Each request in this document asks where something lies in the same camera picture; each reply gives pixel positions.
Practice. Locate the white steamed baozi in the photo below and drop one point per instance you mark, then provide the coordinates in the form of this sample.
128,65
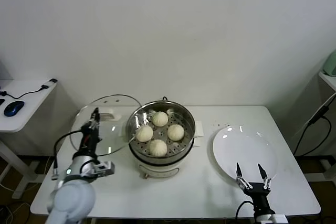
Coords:
144,133
175,132
160,118
158,148

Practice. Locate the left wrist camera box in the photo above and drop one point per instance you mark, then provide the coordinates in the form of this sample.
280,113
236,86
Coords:
105,168

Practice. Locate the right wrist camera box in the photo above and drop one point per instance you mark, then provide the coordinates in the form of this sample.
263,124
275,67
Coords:
279,219

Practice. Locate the round glass pot lid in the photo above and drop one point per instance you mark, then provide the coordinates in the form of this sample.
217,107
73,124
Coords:
107,116

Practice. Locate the stainless steel steamer basket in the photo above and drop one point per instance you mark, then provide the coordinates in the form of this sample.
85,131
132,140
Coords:
187,121

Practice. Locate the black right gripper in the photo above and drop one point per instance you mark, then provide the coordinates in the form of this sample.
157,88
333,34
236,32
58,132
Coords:
260,197

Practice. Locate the white electric cooker pot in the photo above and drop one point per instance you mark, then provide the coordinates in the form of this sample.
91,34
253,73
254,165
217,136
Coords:
157,170

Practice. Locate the mint green appliance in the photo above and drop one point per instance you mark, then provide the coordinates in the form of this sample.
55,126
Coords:
330,65

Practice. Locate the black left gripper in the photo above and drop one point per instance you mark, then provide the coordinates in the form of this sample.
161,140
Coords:
89,140

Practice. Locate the white round plate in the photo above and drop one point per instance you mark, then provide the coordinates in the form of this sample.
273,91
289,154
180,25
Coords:
236,150

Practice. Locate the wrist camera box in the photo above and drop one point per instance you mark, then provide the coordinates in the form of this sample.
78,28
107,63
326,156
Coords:
279,219
105,168

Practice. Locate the blue computer mouse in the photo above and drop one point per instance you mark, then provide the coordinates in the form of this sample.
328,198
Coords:
13,108

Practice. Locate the white side desk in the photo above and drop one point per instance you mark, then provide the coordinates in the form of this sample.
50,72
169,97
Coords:
34,108

